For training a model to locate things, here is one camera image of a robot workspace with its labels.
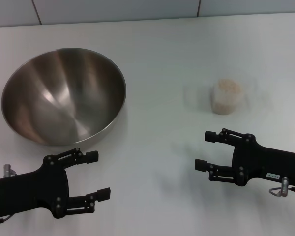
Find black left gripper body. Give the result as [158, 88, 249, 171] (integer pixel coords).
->
[0, 154, 70, 219]

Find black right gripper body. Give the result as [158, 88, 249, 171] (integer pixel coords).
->
[232, 134, 295, 191]

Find clear plastic measuring cup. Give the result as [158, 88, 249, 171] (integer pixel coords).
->
[210, 75, 258, 116]

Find white rice grains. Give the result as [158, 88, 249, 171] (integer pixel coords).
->
[212, 78, 244, 115]

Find stainless steel mixing bowl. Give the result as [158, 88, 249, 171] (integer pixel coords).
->
[1, 48, 127, 147]

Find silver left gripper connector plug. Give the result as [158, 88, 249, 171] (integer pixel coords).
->
[3, 164, 17, 177]

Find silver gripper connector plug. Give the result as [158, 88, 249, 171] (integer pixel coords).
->
[3, 164, 17, 177]
[269, 177, 290, 197]

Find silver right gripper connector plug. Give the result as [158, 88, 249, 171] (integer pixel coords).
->
[269, 177, 290, 197]

